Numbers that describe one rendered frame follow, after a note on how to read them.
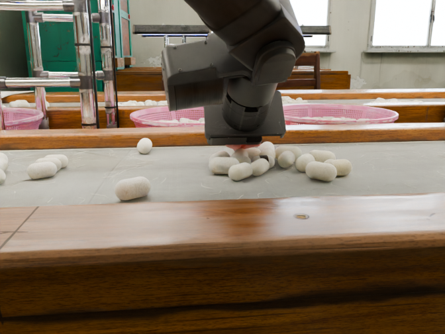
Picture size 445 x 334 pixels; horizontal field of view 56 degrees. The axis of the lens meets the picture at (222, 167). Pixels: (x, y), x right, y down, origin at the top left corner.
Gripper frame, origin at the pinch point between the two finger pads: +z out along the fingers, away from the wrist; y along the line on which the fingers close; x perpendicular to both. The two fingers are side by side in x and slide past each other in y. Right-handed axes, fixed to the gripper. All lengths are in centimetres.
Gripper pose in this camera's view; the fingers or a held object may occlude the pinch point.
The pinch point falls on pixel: (236, 144)
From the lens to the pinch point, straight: 62.0
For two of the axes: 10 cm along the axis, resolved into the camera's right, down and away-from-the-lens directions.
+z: -0.8, 4.1, 9.1
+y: -9.9, 0.2, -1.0
